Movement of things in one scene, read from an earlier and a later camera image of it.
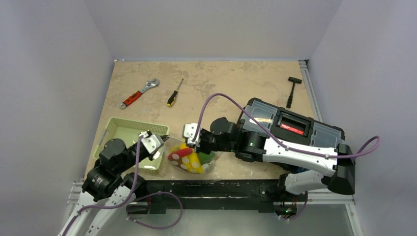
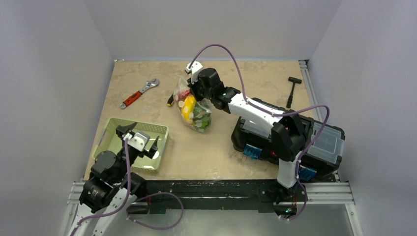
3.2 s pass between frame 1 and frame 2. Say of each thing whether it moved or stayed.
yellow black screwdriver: stayed
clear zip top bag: moved
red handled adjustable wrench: stayed
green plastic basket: stayed
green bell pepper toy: moved
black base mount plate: stayed
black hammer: stayed
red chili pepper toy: moved
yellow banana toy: moved
